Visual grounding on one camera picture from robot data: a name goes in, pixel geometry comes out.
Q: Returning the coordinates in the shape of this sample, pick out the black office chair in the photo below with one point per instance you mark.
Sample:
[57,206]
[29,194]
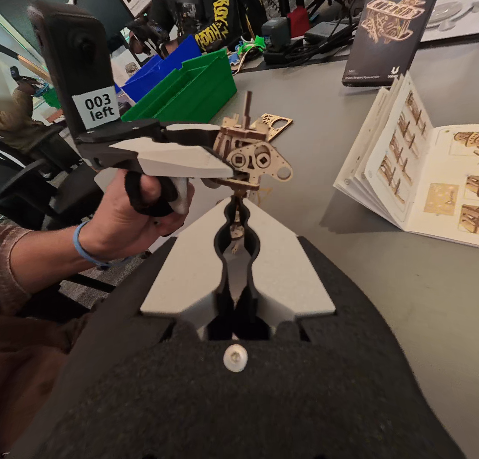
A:
[56,204]

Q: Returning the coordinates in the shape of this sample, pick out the black box device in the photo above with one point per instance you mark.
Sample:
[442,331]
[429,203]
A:
[276,34]

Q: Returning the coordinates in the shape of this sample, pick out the person's left forearm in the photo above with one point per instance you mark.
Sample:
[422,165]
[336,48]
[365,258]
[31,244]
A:
[48,256]

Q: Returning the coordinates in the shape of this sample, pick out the black model kit box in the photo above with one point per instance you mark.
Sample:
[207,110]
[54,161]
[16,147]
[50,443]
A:
[389,35]

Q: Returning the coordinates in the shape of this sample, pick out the wooden cutout sheet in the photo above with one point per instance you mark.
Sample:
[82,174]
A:
[275,123]

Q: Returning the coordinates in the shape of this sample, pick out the person's brown garment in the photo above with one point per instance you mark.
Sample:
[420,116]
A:
[33,373]

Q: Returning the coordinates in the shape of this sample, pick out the red pouch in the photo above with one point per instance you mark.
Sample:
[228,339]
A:
[298,20]

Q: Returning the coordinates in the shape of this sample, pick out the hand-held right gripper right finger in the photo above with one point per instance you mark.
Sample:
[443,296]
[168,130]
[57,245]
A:
[288,275]

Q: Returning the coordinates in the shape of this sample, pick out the person's left hand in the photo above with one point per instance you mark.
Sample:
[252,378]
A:
[119,226]

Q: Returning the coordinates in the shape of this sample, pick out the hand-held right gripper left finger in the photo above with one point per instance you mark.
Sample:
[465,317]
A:
[187,271]

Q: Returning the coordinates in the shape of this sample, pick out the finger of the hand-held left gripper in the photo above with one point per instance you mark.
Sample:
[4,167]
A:
[194,128]
[176,159]

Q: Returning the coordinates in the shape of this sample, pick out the green plastic bin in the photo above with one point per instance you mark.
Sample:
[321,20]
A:
[194,88]

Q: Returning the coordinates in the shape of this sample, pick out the instruction booklet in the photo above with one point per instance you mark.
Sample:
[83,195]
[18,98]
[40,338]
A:
[430,189]

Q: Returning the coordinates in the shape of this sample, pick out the blue wristband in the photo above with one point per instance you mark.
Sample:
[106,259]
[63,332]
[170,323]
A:
[84,251]

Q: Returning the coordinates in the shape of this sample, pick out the white plate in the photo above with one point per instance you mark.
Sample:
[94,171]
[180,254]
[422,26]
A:
[445,11]

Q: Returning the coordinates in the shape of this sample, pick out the blue plastic bin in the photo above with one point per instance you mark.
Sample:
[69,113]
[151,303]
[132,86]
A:
[161,73]

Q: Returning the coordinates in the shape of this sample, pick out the green plastic scraps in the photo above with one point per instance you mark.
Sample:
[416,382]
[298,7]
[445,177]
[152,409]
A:
[251,44]

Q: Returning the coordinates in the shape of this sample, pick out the wooden model assembly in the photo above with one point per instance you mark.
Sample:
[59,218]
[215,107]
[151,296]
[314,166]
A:
[258,159]

